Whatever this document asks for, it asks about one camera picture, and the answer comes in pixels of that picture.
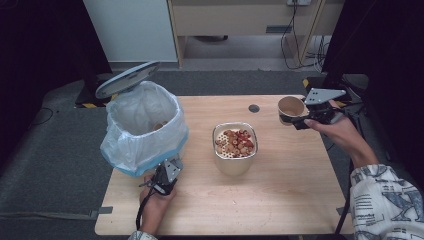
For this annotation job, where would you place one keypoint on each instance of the beige plastic container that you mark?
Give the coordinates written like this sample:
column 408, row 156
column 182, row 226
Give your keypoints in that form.
column 233, row 166

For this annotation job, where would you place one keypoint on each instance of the pile of red and tan food pieces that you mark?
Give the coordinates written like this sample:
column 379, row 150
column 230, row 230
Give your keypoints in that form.
column 238, row 143

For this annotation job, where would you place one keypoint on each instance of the grey round table grommet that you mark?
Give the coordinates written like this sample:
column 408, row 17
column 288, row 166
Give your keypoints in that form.
column 254, row 108

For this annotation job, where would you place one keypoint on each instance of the grey trash bin lid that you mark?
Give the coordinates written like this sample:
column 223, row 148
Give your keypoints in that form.
column 126, row 80

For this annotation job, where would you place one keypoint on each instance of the yellow and black striped tape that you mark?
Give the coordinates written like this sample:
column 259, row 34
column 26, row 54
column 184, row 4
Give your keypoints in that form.
column 89, row 105
column 305, row 83

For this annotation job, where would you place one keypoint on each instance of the person's right hand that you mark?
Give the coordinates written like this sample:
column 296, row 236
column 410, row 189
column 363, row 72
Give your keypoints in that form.
column 346, row 136

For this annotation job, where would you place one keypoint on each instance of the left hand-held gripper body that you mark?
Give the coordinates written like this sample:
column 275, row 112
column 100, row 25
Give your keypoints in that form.
column 171, row 170

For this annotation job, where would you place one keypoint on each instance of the black curtain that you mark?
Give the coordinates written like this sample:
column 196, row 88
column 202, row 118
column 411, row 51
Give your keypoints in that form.
column 393, row 50
column 33, row 50

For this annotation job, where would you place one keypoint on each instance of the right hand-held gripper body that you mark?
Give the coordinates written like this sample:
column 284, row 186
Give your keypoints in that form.
column 323, row 96

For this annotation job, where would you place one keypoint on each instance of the white perforated strainer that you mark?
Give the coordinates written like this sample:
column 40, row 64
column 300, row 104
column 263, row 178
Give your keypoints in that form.
column 222, row 154

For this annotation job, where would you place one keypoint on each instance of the person's left hand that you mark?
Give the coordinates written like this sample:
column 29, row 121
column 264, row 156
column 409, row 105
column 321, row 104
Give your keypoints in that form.
column 153, row 208

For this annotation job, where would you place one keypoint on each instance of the blue trash bin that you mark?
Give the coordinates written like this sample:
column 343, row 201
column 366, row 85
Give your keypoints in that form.
column 150, row 170

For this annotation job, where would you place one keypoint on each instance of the grey tape strip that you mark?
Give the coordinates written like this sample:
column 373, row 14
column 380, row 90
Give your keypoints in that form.
column 104, row 211
column 340, row 210

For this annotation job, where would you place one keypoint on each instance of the white power strip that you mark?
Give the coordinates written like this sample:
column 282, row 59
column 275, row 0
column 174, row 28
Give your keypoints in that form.
column 298, row 2

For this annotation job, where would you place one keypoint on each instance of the brown paper cup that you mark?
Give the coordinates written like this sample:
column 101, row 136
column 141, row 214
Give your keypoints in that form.
column 159, row 126
column 291, row 106

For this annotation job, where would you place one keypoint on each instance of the trash bin with plastic bag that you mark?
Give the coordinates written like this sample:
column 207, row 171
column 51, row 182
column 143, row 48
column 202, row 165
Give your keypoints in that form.
column 143, row 150

